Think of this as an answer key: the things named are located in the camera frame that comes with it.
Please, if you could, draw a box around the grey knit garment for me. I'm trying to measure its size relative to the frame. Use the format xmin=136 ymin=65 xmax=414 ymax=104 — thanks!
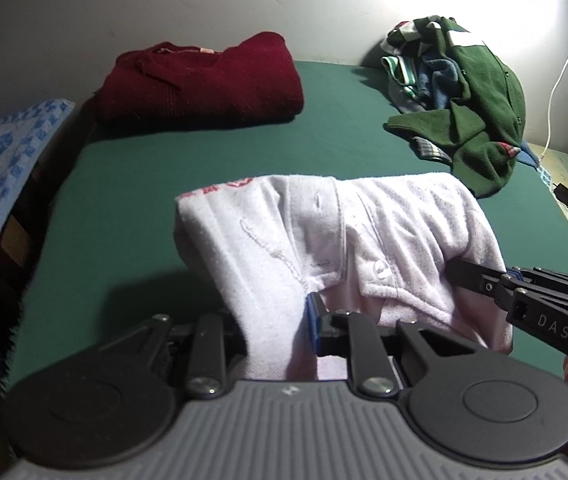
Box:
xmin=389 ymin=85 xmax=431 ymax=114

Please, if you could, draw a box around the plaid cloth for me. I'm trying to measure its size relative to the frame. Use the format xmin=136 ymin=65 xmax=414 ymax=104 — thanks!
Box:
xmin=413 ymin=136 xmax=453 ymax=162

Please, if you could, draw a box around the blue denim garment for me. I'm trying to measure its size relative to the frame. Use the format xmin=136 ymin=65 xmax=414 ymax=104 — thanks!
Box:
xmin=416 ymin=55 xmax=463 ymax=109

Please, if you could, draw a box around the dark striped garment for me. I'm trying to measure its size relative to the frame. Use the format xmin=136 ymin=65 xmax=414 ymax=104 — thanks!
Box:
xmin=386 ymin=20 xmax=441 ymax=57

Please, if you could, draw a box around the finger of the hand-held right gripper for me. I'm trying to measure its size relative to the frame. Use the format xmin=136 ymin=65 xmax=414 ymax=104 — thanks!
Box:
xmin=506 ymin=267 xmax=568 ymax=297
xmin=446 ymin=258 xmax=508 ymax=306

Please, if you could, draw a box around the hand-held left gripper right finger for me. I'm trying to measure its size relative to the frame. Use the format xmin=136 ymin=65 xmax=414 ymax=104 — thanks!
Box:
xmin=305 ymin=292 xmax=471 ymax=399

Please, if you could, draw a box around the blue cloth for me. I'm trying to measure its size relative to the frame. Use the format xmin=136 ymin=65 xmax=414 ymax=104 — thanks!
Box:
xmin=516 ymin=140 xmax=540 ymax=167

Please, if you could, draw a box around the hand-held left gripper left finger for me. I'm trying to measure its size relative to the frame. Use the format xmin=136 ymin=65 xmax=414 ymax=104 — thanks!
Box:
xmin=129 ymin=312 xmax=250 ymax=401

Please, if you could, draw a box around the dark red sweater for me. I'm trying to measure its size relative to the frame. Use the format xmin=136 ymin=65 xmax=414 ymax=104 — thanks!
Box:
xmin=92 ymin=31 xmax=306 ymax=129

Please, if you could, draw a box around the white polo shirt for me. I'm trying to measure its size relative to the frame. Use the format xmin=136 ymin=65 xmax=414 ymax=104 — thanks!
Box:
xmin=174 ymin=172 xmax=515 ymax=384

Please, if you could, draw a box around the green white striped garment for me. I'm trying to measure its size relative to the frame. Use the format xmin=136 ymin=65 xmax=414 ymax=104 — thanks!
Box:
xmin=381 ymin=55 xmax=423 ymax=102

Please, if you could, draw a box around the green cardigan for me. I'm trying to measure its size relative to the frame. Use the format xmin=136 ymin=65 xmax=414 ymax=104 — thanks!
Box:
xmin=385 ymin=16 xmax=526 ymax=199

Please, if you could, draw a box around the green felt mat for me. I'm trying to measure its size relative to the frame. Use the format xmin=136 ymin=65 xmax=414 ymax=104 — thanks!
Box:
xmin=4 ymin=60 xmax=568 ymax=392

